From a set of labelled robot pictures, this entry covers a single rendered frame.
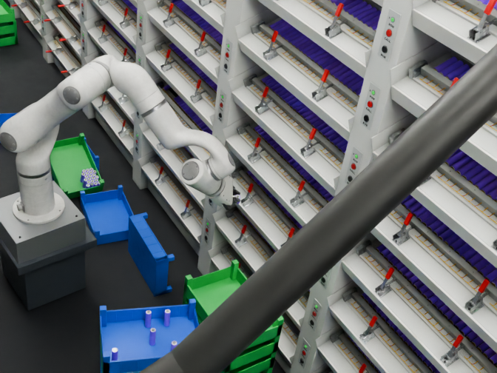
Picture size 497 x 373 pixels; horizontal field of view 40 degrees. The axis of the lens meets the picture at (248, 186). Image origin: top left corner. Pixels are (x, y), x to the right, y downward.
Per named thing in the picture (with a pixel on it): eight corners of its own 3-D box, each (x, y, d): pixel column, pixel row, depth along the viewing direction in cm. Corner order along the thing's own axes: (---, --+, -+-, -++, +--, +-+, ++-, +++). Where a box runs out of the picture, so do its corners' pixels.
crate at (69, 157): (102, 190, 332) (104, 182, 326) (62, 200, 323) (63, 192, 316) (81, 141, 343) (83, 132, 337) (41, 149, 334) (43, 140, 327)
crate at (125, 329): (103, 374, 200) (103, 357, 195) (99, 323, 215) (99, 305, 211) (203, 364, 207) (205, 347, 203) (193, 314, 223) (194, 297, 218)
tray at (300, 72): (351, 144, 189) (347, 107, 179) (240, 49, 228) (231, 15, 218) (408, 110, 194) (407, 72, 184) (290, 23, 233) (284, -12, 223)
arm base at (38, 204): (21, 230, 247) (15, 190, 236) (6, 200, 259) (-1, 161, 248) (72, 214, 256) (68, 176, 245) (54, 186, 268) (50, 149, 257)
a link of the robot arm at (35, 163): (9, 172, 244) (0, 115, 229) (42, 146, 257) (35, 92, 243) (36, 182, 240) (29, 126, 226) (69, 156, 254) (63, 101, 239)
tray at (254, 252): (302, 334, 236) (296, 313, 226) (217, 229, 275) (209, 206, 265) (349, 303, 241) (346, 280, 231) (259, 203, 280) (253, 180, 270)
